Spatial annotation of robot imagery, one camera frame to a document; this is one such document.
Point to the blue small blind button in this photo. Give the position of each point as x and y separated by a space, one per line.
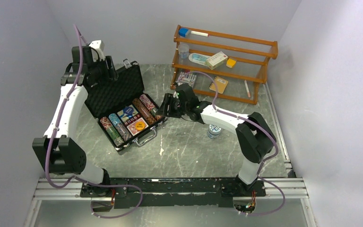
128 111

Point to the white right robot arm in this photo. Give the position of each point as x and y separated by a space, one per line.
255 137

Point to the red dice row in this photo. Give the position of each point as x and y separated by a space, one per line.
132 119

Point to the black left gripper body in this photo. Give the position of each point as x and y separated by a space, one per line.
101 70

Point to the orange big blind button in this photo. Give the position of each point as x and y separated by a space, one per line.
140 125

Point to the white pen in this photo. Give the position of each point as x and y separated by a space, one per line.
247 89

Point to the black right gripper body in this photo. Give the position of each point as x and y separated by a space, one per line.
184 107

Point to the blue white ceramic jar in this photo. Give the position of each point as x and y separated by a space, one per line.
213 131

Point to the yellow small block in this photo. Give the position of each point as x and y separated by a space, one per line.
230 63

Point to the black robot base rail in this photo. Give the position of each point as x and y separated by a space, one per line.
150 192

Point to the red playing card deck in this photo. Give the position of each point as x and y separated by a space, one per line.
131 128

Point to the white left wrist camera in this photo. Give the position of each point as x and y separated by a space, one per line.
97 47

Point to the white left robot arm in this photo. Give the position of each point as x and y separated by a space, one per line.
57 150

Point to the coloured marker pack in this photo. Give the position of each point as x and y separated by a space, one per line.
185 77

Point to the clear plastic cup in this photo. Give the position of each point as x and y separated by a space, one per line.
183 51

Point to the green red chip row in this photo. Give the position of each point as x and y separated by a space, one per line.
110 129

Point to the orange spiral notebook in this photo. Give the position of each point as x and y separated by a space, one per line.
219 85

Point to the black poker chip case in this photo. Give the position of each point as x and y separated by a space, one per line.
111 98

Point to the white cardboard box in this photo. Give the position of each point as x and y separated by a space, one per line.
216 60

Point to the orange brown chip row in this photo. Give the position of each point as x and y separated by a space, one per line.
144 111

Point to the purple red chip row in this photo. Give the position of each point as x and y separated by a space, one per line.
152 108

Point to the orange wooden shelf rack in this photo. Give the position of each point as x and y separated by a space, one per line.
252 55

